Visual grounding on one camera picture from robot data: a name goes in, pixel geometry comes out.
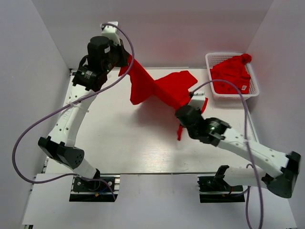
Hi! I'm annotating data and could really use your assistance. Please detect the red t shirt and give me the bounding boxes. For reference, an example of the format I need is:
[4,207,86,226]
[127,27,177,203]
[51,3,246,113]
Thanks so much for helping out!
[118,53,208,142]

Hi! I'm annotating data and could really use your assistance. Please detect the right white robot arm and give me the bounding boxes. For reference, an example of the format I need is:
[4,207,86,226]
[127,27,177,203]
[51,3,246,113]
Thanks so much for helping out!
[175,105,301,198]

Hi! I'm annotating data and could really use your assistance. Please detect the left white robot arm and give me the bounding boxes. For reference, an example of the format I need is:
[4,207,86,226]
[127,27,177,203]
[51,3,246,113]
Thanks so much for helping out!
[38,36,129,190]

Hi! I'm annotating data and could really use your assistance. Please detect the red t shirts in basket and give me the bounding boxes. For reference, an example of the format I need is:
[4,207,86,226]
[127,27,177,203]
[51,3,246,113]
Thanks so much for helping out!
[210,53,252,94]

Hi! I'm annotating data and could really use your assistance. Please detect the white plastic basket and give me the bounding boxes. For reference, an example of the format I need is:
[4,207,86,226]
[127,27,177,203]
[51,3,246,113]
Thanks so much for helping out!
[205,52,259,101]

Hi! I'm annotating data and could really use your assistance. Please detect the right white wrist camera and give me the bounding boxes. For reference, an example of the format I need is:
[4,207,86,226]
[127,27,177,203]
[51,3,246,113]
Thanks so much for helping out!
[188,91,208,113]

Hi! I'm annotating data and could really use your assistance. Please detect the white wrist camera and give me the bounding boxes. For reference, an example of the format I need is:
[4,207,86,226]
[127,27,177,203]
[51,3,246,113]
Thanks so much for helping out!
[188,91,208,113]
[100,24,121,46]

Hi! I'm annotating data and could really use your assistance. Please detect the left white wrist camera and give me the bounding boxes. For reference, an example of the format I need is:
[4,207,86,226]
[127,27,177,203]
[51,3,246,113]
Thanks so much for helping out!
[100,24,121,46]

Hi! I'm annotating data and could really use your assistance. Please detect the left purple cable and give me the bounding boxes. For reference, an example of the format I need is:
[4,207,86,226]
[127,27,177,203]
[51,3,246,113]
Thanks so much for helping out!
[11,22,136,201]

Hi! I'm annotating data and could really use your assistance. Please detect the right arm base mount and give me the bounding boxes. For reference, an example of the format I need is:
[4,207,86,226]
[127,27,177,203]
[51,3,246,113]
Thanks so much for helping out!
[197,176,246,203]

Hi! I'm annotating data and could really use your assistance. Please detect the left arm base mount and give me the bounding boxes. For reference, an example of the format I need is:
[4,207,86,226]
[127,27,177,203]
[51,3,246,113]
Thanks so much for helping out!
[69,175,120,202]

